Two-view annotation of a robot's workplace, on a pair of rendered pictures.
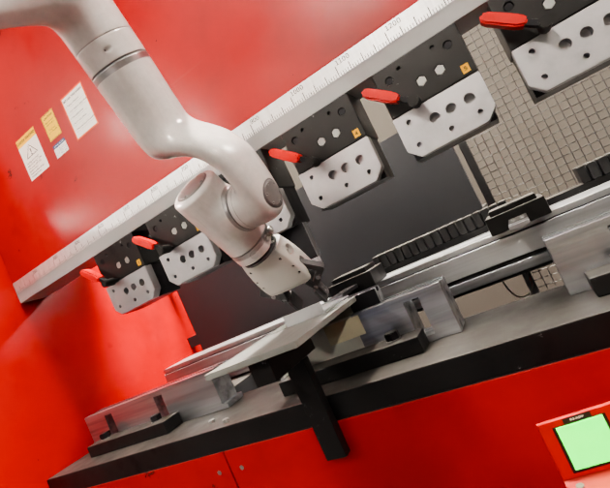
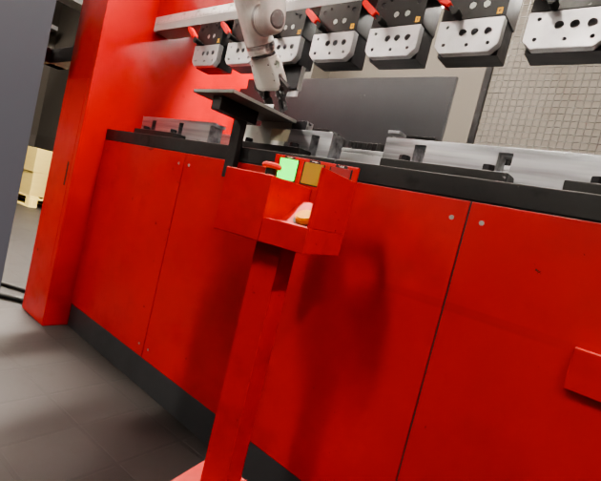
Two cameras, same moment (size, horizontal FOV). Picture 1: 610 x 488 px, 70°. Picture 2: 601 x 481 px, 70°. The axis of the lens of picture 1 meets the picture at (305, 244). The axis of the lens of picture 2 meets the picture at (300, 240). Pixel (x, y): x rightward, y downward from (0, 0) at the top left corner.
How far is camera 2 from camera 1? 0.72 m
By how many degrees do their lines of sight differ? 15
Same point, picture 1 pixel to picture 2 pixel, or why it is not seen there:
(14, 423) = (111, 88)
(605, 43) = (477, 42)
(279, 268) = (265, 71)
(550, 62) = (450, 38)
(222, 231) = (246, 26)
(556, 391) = not seen: hidden behind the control
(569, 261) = (389, 154)
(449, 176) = (433, 125)
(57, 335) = (159, 65)
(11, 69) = not seen: outside the picture
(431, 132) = (381, 46)
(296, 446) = (216, 166)
